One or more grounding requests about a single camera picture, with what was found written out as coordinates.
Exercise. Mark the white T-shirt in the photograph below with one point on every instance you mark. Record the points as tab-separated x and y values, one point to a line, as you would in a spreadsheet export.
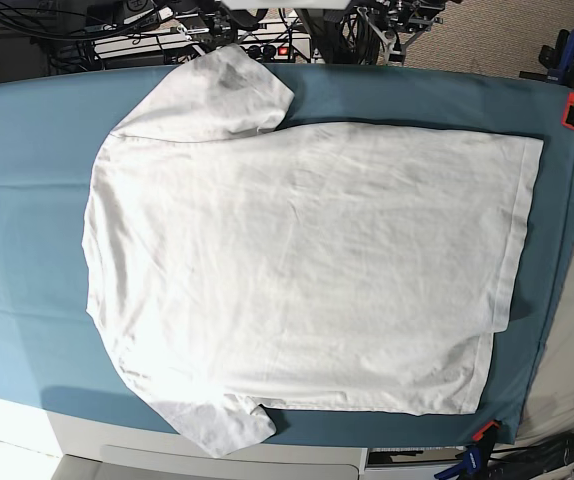
237	266

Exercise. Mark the teal table cloth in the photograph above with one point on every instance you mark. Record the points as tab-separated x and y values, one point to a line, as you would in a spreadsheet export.
51	355

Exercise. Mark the orange black clamp bottom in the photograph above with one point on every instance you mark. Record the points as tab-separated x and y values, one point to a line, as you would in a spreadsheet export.
490	428

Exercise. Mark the blue clamp bottom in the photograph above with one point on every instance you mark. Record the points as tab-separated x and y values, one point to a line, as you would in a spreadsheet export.
472	465

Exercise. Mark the blue black clamp top right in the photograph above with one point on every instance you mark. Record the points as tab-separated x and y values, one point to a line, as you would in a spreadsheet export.
558	61

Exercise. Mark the black power strip red switch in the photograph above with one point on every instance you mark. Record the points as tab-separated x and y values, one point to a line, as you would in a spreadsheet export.
270	53

